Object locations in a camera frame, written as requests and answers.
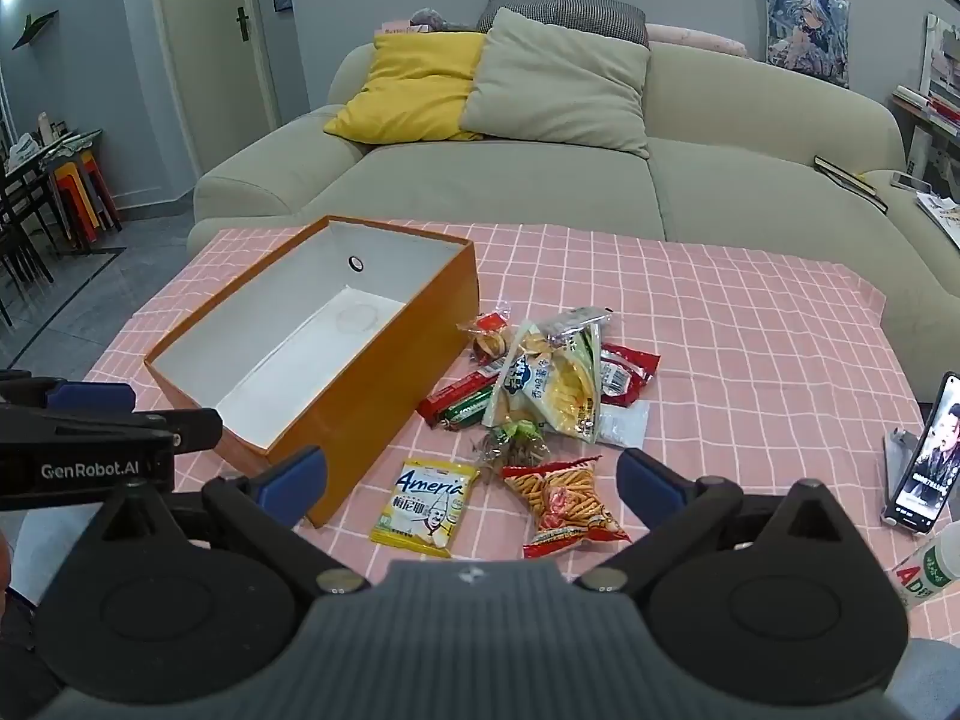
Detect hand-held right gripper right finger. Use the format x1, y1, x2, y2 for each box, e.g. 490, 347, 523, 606
574, 448, 863, 593

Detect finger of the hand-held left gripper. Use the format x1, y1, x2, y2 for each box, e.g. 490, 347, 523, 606
0, 371, 134, 415
0, 403, 224, 458

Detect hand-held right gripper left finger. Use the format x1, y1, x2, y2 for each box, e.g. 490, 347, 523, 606
96, 446, 368, 597

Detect orange stick snack packet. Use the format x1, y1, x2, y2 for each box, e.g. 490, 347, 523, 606
501, 457, 632, 560

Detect large red snack packet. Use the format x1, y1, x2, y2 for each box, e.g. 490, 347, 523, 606
600, 343, 661, 402

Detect orange cardboard box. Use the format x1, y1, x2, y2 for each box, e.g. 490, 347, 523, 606
142, 214, 479, 530

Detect large white yellow chips bag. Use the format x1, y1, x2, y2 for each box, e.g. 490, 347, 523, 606
480, 319, 605, 445

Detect yellow snack packet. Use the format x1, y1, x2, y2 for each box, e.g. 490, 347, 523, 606
370, 459, 481, 560

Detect green candy packet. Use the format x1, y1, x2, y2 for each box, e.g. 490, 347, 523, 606
471, 420, 552, 485

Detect red wafer bar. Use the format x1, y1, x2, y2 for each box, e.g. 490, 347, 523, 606
418, 369, 500, 421

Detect green sausage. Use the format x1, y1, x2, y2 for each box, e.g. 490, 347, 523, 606
439, 394, 502, 433

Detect pastry packet with red label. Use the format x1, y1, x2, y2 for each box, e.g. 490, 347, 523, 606
457, 311, 512, 361

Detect pink checkered tablecloth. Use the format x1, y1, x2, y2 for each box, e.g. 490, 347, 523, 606
15, 221, 960, 691

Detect black dining chair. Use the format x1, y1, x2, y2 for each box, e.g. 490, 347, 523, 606
0, 187, 57, 327

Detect stack of colourful stools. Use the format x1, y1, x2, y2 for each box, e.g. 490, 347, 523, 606
49, 150, 122, 245

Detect black dining table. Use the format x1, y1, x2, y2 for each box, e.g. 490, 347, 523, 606
0, 130, 106, 256

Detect grey phone stand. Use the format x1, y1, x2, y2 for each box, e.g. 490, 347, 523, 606
883, 426, 922, 533

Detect black smartphone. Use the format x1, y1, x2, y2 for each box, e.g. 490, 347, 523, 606
883, 371, 960, 533

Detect white bottle with green label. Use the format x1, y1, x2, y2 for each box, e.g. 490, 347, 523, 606
892, 521, 960, 612

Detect beige sofa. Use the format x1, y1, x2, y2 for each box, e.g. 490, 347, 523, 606
186, 34, 960, 406

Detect dark notebook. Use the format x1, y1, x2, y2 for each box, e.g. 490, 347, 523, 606
814, 156, 890, 215

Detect white door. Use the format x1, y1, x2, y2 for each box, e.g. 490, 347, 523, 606
146, 0, 312, 196

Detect open magazine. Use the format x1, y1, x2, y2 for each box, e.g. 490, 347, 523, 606
915, 193, 960, 248

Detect yellow pillow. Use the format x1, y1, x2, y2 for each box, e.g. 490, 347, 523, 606
324, 31, 488, 145

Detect beige pillow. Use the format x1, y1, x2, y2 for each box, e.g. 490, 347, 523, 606
459, 7, 652, 160

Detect pink cushion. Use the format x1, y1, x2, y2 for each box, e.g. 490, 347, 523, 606
645, 22, 751, 59

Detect stack of books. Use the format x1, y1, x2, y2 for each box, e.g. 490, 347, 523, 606
892, 85, 960, 137

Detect grey checkered pillow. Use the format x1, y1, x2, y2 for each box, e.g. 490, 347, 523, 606
478, 0, 650, 50

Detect anime print pillow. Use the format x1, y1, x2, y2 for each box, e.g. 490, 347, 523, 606
761, 0, 852, 89

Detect green wall shelf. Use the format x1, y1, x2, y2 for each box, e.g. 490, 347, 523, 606
11, 10, 59, 51

